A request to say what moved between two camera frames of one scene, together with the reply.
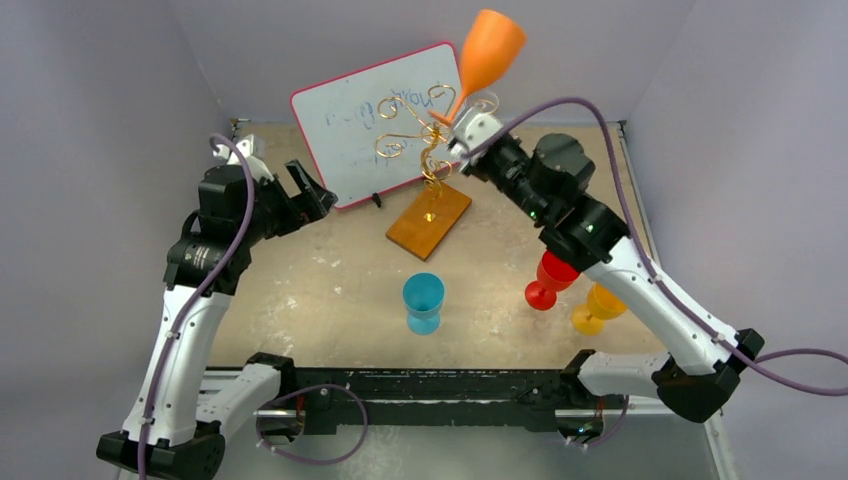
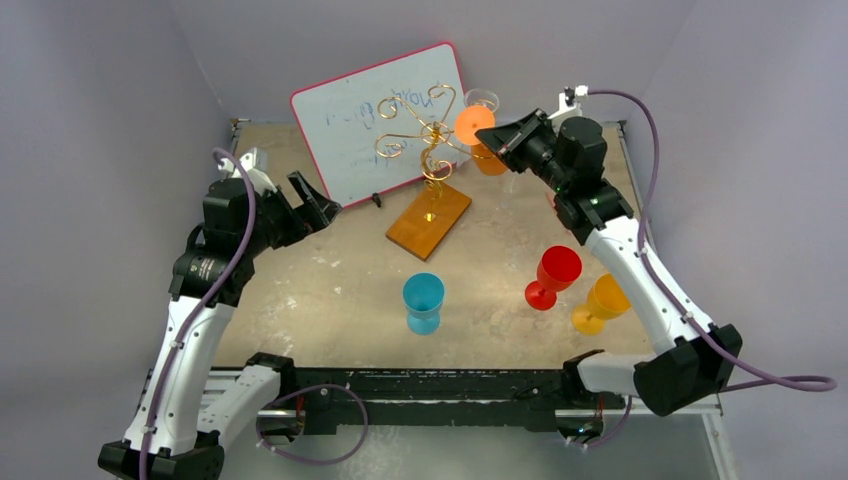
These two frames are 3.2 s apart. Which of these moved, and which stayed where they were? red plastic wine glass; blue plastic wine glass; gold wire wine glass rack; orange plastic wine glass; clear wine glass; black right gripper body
Moved: black right gripper body; orange plastic wine glass
Stayed: blue plastic wine glass; clear wine glass; red plastic wine glass; gold wire wine glass rack
